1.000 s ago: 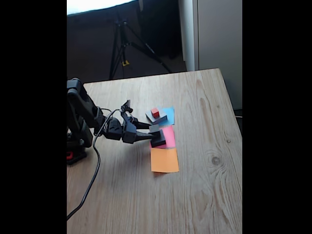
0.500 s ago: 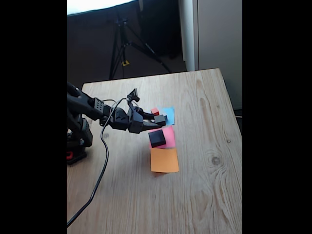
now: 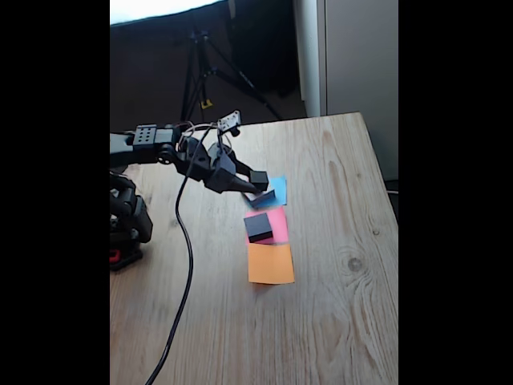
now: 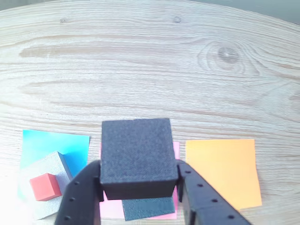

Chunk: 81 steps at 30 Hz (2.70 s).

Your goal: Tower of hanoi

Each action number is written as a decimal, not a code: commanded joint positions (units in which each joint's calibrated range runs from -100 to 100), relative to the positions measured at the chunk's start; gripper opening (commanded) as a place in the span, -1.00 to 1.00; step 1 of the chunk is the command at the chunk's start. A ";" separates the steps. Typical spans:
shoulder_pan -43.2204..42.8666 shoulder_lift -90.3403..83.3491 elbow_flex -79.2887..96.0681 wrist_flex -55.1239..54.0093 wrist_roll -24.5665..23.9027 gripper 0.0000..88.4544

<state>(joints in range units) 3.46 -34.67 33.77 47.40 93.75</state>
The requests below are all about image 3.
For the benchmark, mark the medium black block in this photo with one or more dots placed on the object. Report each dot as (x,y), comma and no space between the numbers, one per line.
(258,226)

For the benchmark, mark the pink paper sheet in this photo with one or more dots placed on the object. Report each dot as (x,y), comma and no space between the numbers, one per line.
(280,224)

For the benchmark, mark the black tripod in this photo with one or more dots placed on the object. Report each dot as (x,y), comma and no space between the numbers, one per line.
(244,80)

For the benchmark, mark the bare circuit board camera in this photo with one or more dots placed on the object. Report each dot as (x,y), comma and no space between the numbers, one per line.
(229,122)

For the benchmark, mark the blue paper sheet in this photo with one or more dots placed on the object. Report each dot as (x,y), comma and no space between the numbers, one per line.
(280,188)

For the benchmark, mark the bright white panel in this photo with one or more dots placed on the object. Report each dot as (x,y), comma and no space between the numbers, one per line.
(160,8)

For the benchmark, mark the small black cube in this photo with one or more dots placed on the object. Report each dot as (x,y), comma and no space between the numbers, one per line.
(258,180)

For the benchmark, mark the yellow tripod tag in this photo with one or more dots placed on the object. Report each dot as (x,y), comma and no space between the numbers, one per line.
(206,104)

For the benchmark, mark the white cabinet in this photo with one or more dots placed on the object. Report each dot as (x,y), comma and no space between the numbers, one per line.
(360,60)

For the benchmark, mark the red base clamp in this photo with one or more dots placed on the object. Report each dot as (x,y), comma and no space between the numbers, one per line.
(114,255)

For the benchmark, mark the orange paper sheet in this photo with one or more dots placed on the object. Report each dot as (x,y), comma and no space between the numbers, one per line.
(270,264)

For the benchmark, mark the large black block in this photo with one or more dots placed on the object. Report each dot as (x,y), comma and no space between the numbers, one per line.
(264,197)

